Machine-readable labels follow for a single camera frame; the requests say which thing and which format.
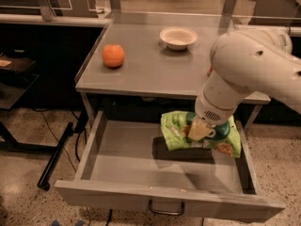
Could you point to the yellow taped gripper finger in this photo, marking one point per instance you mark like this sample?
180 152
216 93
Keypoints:
200 129

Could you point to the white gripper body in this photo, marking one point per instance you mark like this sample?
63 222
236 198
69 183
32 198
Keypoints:
209 112

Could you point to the green rice chip bag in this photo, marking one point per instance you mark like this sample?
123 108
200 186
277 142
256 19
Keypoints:
176 125

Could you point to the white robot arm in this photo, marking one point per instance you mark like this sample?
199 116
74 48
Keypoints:
245 61

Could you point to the grey counter cabinet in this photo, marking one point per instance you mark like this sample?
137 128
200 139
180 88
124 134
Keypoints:
150 69

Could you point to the open grey drawer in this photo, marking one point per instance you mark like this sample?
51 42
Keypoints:
126 164

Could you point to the white bowl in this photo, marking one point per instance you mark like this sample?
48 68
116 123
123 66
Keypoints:
178 38

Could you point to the orange fruit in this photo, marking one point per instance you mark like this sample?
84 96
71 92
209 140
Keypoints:
113 55

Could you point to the black floor stand bar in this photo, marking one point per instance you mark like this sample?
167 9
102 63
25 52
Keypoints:
43 182

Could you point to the dark side table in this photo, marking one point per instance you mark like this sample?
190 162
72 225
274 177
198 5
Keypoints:
15 79

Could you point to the metal drawer handle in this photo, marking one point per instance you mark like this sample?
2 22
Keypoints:
167 208

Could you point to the white horizontal rail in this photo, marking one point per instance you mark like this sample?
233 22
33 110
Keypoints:
57 21

